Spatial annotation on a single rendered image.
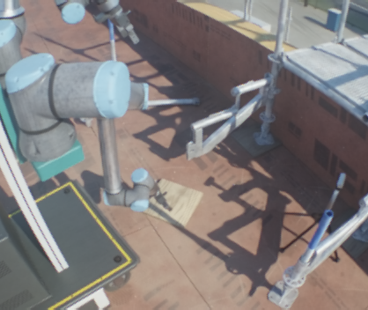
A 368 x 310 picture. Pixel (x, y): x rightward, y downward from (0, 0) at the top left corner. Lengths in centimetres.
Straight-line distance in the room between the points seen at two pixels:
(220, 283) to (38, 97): 143
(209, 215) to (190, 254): 31
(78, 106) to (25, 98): 15
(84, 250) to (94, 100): 102
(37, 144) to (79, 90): 23
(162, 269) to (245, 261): 48
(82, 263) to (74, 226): 23
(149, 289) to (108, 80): 133
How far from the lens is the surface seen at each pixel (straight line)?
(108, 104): 84
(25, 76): 88
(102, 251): 169
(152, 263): 199
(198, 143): 225
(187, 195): 225
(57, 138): 99
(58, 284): 166
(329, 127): 232
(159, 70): 360
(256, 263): 202
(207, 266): 198
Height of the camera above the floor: 174
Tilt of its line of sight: 43 degrees down
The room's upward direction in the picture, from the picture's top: straight up
